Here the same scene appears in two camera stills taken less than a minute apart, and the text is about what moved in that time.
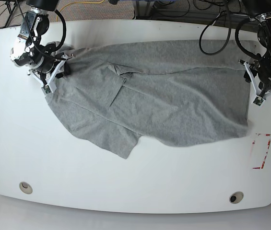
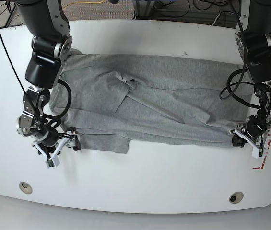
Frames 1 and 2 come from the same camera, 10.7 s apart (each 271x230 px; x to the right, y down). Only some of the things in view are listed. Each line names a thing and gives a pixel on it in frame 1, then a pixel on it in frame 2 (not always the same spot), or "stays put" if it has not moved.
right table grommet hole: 236,197 stays put
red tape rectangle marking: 253,143 stays put
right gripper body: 259,98 -> 253,132
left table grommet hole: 26,187 stays put
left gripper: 49,80 -> 50,143
